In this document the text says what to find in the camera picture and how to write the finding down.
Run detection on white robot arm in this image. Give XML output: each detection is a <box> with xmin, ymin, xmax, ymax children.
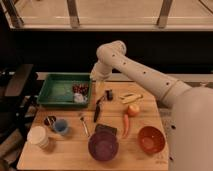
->
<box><xmin>91</xmin><ymin>41</ymin><xmax>213</xmax><ymax>171</ymax></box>

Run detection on blue cup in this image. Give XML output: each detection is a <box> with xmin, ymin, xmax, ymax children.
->
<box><xmin>53</xmin><ymin>119</ymin><xmax>69</xmax><ymax>136</ymax></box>

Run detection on small black cylinder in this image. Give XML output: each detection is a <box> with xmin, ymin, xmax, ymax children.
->
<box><xmin>105</xmin><ymin>89</ymin><xmax>113</xmax><ymax>101</ymax></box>

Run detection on yellow banana peel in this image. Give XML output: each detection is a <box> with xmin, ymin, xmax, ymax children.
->
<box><xmin>120</xmin><ymin>93</ymin><xmax>143</xmax><ymax>104</ymax></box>

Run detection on dark red grapes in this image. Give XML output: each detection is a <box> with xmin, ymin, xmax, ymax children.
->
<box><xmin>72</xmin><ymin>84</ymin><xmax>89</xmax><ymax>95</ymax></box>

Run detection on peach apple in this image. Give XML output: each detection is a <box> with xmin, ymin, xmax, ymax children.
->
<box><xmin>127</xmin><ymin>104</ymin><xmax>140</xmax><ymax>117</ymax></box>

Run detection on orange carrot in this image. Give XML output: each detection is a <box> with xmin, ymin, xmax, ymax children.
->
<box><xmin>122</xmin><ymin>114</ymin><xmax>130</xmax><ymax>138</ymax></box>

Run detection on black sponge block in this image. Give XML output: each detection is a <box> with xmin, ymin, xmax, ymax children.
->
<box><xmin>95</xmin><ymin>124</ymin><xmax>117</xmax><ymax>135</ymax></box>

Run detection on green plastic tray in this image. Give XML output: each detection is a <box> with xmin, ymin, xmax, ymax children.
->
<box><xmin>37</xmin><ymin>73</ymin><xmax>92</xmax><ymax>108</ymax></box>

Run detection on purple bowl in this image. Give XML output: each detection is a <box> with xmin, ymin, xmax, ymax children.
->
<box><xmin>88</xmin><ymin>131</ymin><xmax>119</xmax><ymax>162</ymax></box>

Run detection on orange red bowl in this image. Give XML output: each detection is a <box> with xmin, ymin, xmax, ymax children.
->
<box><xmin>137</xmin><ymin>126</ymin><xmax>166</xmax><ymax>155</ymax></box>

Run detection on black chair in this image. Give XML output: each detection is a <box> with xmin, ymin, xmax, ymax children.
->
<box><xmin>0</xmin><ymin>64</ymin><xmax>38</xmax><ymax>144</ymax></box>

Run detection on black handled knife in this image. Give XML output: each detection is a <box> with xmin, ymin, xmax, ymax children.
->
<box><xmin>93</xmin><ymin>95</ymin><xmax>105</xmax><ymax>123</ymax></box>

